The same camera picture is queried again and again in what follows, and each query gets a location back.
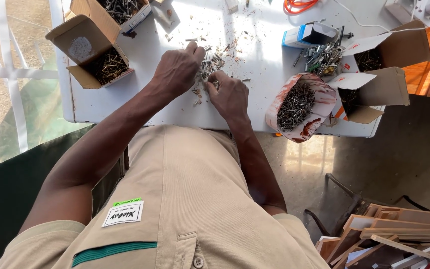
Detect orange cable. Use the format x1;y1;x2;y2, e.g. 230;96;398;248
284;0;319;15

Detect heap of brass screws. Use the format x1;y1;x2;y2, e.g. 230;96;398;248
85;48;130;86

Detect white metal railing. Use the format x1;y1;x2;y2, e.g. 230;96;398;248
0;0;59;154

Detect cardboard box with white side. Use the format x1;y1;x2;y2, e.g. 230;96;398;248
69;0;152;35

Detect large orange-printed cardboard box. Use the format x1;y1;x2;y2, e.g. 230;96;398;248
340;19;430;74

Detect blue and white small box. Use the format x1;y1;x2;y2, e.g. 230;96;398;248
282;21;339;49

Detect red-stained cut plastic container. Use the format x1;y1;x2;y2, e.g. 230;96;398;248
265;72;338;144

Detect heap of dark screws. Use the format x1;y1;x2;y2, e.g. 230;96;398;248
355;49;384;72

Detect white device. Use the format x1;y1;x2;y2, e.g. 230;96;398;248
384;0;430;27

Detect heap of grey nails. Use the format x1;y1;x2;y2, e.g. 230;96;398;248
276;82;316;132

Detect person's beige shirt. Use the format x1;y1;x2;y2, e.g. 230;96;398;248
0;124;331;269

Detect white cable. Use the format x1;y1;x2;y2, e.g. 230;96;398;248
332;0;429;34

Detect person's right hand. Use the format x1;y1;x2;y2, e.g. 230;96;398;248
204;70;251;122

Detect small orange-printed cardboard box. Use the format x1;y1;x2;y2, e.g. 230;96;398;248
327;67;410;125

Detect person's left hand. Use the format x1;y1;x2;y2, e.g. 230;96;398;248
150;41;206;99

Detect pile of mixed loose screws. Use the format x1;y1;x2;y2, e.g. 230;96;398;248
185;37;252;106

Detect cardboard box with white patch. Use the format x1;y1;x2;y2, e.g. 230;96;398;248
46;14;134;90

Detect green tarp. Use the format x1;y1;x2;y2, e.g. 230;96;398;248
0;56;92;174

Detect black metal frame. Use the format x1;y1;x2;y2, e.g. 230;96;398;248
304;173;369;237

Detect heap of black screws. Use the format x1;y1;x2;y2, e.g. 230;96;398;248
99;0;149;25

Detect pile of metal hardware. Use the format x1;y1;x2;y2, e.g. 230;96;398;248
293;25;354;77

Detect heap of wood offcuts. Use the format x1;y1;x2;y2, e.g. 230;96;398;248
315;203;430;269

